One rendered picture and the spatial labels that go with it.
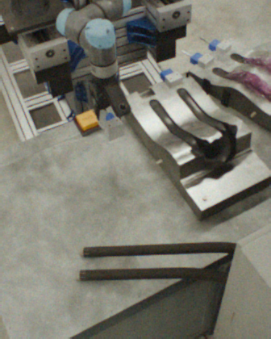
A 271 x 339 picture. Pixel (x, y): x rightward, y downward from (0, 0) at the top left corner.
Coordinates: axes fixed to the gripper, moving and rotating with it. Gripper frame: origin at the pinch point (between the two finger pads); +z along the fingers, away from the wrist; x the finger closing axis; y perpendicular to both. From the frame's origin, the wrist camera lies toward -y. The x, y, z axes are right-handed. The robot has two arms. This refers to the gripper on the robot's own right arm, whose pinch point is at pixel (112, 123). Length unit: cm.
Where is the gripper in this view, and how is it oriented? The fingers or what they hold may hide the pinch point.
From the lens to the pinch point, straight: 154.1
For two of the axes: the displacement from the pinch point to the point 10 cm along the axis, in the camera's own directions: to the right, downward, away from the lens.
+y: -4.7, -6.8, 5.6
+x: -8.8, 3.9, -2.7
